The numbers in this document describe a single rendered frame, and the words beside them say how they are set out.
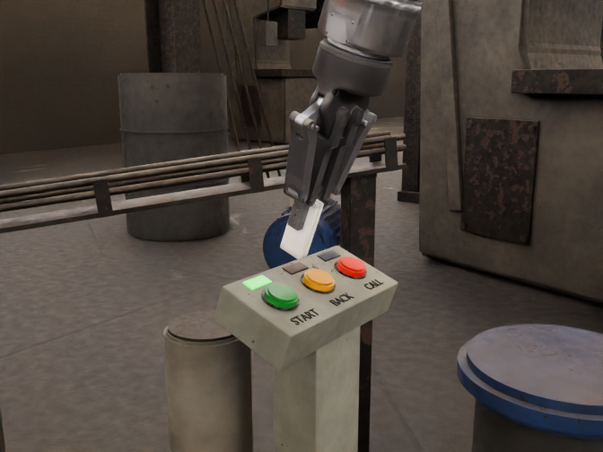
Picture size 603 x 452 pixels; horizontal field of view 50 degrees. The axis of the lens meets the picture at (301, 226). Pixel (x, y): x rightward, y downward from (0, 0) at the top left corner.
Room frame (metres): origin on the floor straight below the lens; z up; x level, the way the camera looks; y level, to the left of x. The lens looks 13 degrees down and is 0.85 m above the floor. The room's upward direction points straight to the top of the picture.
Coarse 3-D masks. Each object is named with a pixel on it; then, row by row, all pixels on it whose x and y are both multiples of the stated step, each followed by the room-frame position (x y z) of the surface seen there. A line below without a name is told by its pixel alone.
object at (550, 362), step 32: (480, 352) 0.95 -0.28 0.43; (512, 352) 0.95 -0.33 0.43; (544, 352) 0.95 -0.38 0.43; (576, 352) 0.95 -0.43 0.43; (480, 384) 0.87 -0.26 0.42; (512, 384) 0.84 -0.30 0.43; (544, 384) 0.84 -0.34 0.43; (576, 384) 0.84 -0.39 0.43; (480, 416) 0.91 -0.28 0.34; (512, 416) 0.81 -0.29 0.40; (544, 416) 0.79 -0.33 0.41; (576, 416) 0.78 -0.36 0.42; (480, 448) 0.90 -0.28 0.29; (512, 448) 0.84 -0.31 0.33; (544, 448) 0.81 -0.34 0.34; (576, 448) 0.80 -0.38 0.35
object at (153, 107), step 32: (128, 96) 3.40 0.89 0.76; (160, 96) 3.33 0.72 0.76; (192, 96) 3.37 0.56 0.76; (224, 96) 3.58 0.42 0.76; (128, 128) 3.41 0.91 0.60; (160, 128) 3.33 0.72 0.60; (192, 128) 3.37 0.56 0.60; (224, 128) 3.55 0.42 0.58; (128, 160) 3.43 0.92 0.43; (160, 160) 3.33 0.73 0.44; (160, 192) 3.33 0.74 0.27; (128, 224) 3.47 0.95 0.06; (160, 224) 3.33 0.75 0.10; (192, 224) 3.36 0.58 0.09; (224, 224) 3.52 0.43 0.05
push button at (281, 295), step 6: (270, 288) 0.72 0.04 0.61; (276, 288) 0.72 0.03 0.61; (282, 288) 0.72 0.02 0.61; (288, 288) 0.73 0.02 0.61; (264, 294) 0.71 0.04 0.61; (270, 294) 0.71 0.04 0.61; (276, 294) 0.71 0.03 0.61; (282, 294) 0.71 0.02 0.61; (288, 294) 0.71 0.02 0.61; (294, 294) 0.72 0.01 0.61; (270, 300) 0.70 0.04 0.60; (276, 300) 0.70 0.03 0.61; (282, 300) 0.70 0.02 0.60; (288, 300) 0.70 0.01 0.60; (294, 300) 0.71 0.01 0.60; (282, 306) 0.70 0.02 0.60; (288, 306) 0.70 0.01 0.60
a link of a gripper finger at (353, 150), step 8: (368, 120) 0.71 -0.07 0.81; (360, 128) 0.71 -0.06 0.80; (368, 128) 0.71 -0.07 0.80; (360, 136) 0.70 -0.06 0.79; (352, 144) 0.71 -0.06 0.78; (360, 144) 0.71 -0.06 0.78; (352, 152) 0.70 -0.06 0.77; (344, 160) 0.71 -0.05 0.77; (352, 160) 0.71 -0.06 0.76; (344, 168) 0.70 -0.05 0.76; (336, 176) 0.72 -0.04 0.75; (344, 176) 0.71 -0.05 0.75; (336, 184) 0.70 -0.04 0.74; (336, 192) 0.71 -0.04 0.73
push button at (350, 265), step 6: (342, 258) 0.84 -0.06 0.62; (348, 258) 0.84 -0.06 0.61; (354, 258) 0.85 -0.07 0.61; (336, 264) 0.84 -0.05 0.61; (342, 264) 0.83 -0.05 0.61; (348, 264) 0.83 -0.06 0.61; (354, 264) 0.83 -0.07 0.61; (360, 264) 0.84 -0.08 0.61; (342, 270) 0.82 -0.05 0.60; (348, 270) 0.82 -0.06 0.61; (354, 270) 0.82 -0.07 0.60; (360, 270) 0.82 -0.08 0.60
